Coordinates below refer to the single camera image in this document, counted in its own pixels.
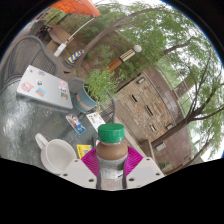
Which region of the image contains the wooden lamp post with globe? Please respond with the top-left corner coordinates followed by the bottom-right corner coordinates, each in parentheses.
top-left (108, 44), bottom-right (143, 73)

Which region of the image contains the silver laptop with stickers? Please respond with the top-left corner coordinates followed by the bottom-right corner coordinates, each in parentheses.
top-left (16, 64), bottom-right (74, 110)

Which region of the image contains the grey wall utility box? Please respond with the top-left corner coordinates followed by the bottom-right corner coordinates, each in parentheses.
top-left (155, 142), bottom-right (167, 152)

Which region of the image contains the blue yellow striped cone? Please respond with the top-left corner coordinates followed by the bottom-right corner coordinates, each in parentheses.
top-left (67, 49), bottom-right (84, 64)

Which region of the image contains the wooden bench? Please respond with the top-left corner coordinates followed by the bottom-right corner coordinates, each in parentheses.
top-left (46, 23), bottom-right (73, 46)

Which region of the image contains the white ceramic mug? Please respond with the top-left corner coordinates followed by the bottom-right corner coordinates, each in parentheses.
top-left (34, 133), bottom-right (78, 175)

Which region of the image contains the yellow card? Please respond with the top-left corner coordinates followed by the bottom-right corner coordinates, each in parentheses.
top-left (76, 143), bottom-right (93, 160)

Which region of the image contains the potted plant in blue pot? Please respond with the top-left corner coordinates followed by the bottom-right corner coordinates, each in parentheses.
top-left (71, 68), bottom-right (120, 113)

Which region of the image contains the green-capped brown drink bottle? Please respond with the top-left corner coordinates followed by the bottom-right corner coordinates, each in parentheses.
top-left (95, 122), bottom-right (130, 192)

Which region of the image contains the grey wicker chair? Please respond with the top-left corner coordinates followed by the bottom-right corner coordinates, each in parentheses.
top-left (0, 35), bottom-right (59, 98)

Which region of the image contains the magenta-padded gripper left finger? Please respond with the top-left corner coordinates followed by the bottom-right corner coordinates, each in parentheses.
top-left (59, 148), bottom-right (98, 190)

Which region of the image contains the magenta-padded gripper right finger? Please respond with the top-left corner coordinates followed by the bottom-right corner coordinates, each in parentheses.
top-left (126, 147), bottom-right (166, 190)

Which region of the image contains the blue picture card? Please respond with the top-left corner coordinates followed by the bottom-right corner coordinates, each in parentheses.
top-left (65, 113), bottom-right (86, 136)

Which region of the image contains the orange canopy tent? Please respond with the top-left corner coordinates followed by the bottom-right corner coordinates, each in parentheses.
top-left (49, 0), bottom-right (102, 58)

